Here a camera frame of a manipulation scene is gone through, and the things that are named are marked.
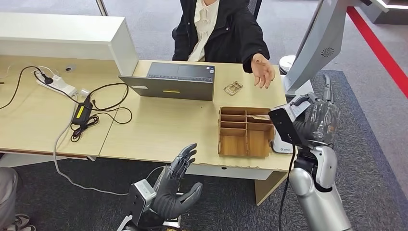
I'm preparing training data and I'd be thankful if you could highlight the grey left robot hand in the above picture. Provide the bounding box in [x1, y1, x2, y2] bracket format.
[152, 143, 204, 220]

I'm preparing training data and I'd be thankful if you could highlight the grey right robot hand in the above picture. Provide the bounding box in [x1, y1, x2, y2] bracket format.
[288, 74, 341, 148]

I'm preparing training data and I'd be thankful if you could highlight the person's left hand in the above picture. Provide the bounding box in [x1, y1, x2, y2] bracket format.
[251, 53, 276, 89]

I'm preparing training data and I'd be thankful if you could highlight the room key card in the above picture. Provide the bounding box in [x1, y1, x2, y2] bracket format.
[247, 114, 272, 122]

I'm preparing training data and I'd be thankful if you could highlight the person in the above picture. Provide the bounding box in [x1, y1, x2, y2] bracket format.
[0, 167, 36, 231]
[171, 0, 276, 89]

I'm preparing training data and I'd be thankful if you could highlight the silver kiosk stand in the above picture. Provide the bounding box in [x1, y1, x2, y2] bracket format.
[279, 0, 373, 98]

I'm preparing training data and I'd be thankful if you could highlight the wooden compartment organizer box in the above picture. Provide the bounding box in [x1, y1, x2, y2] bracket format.
[217, 106, 275, 158]

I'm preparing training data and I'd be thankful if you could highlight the wooden desk side panel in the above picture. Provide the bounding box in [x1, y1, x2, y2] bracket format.
[254, 170, 289, 206]

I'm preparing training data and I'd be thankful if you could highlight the grey laptop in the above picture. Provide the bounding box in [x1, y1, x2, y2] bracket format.
[118, 62, 216, 102]

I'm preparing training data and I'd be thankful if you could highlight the black power adapter yellow label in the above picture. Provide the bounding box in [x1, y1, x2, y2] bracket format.
[71, 95, 94, 126]

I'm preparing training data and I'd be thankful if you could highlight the white grey display platform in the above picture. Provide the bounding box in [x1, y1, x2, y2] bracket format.
[361, 0, 408, 26]

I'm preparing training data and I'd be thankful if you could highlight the white power strip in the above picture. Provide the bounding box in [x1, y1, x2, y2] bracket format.
[34, 70, 78, 97]

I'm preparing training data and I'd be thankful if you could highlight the grey metal pole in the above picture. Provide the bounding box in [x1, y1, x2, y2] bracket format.
[95, 0, 109, 16]

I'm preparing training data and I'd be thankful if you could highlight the white desk partition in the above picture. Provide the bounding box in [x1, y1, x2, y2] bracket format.
[0, 12, 139, 77]

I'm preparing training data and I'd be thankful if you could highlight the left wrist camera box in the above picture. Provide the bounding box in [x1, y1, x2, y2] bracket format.
[125, 179, 157, 225]

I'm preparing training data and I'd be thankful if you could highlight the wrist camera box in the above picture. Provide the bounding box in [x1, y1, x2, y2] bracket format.
[125, 179, 157, 225]
[268, 107, 304, 147]

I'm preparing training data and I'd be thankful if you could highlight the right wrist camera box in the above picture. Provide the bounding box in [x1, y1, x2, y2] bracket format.
[268, 107, 304, 147]

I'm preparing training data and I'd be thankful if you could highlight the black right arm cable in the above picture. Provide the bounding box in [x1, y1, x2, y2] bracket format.
[278, 134, 297, 231]

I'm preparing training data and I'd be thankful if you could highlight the black adapter cable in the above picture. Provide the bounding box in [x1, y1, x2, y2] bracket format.
[65, 83, 133, 143]

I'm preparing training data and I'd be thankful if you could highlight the long grey cable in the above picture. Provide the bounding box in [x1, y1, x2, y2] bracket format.
[52, 95, 166, 197]

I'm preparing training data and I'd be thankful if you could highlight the black power cable with plug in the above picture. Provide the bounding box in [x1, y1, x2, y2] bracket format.
[0, 66, 54, 110]

